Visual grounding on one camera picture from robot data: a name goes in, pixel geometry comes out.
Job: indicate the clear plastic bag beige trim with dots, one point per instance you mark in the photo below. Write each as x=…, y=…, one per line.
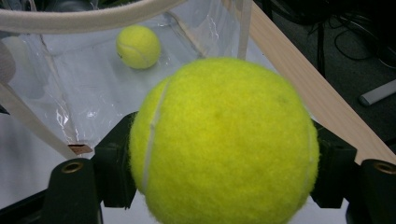
x=93, y=18

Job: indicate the yellow tennis ball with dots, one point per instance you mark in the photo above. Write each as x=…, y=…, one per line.
x=138, y=46
x=224, y=140

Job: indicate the black tripod leg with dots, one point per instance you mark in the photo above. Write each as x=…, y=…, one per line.
x=320, y=53

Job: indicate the wooden table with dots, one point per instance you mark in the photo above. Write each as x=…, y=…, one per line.
x=311, y=93

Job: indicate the white table mat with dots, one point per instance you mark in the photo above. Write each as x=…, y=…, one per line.
x=25, y=168

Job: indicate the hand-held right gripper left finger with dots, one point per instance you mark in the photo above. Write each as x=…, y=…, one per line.
x=113, y=161

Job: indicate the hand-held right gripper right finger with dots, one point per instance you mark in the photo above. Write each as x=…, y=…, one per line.
x=334, y=168

